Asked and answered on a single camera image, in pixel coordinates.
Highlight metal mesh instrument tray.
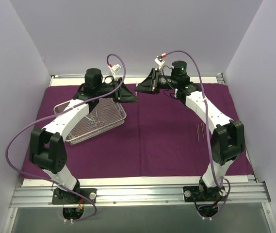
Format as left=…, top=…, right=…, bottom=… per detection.
left=65, top=99, right=127, bottom=145

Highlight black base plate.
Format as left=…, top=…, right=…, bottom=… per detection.
left=51, top=188, right=97, bottom=205
left=182, top=186, right=227, bottom=202

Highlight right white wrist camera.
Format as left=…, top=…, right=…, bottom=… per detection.
left=154, top=53, right=167, bottom=72

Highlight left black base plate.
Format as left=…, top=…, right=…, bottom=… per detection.
left=51, top=188, right=97, bottom=205

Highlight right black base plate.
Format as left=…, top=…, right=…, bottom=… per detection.
left=182, top=186, right=227, bottom=202

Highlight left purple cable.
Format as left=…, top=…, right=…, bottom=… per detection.
left=5, top=53, right=127, bottom=222

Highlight purple cable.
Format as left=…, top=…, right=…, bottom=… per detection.
left=5, top=53, right=127, bottom=222
left=164, top=50, right=230, bottom=218

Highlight aluminium front rail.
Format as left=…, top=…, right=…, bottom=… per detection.
left=10, top=183, right=271, bottom=208

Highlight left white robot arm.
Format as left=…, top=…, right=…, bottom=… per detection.
left=30, top=68, right=138, bottom=203

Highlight silver surgical tweezers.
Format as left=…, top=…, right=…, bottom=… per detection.
left=201, top=123, right=205, bottom=140

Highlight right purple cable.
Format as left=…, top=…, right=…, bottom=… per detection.
left=164, top=50, right=230, bottom=218

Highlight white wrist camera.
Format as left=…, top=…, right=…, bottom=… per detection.
left=109, top=64, right=122, bottom=76
left=154, top=53, right=167, bottom=72

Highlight silver surgical scissors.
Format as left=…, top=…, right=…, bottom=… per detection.
left=85, top=116, right=97, bottom=125

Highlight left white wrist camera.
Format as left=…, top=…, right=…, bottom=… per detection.
left=109, top=64, right=122, bottom=76

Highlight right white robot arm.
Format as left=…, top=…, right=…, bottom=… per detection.
left=135, top=60, right=245, bottom=200

